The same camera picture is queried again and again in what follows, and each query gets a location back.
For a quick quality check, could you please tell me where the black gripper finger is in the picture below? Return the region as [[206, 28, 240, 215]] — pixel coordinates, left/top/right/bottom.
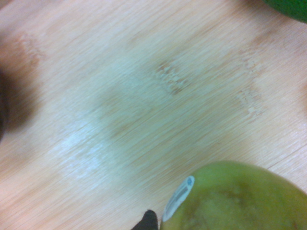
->
[[130, 209, 159, 230]]

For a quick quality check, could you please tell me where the green apple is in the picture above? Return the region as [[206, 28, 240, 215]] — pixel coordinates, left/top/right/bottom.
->
[[160, 160, 307, 230]]

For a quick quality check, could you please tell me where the black round fruit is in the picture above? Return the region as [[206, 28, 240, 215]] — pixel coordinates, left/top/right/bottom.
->
[[0, 69, 10, 142]]

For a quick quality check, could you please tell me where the dark green lime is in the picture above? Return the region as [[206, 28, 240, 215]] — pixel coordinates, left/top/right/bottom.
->
[[260, 0, 307, 24]]

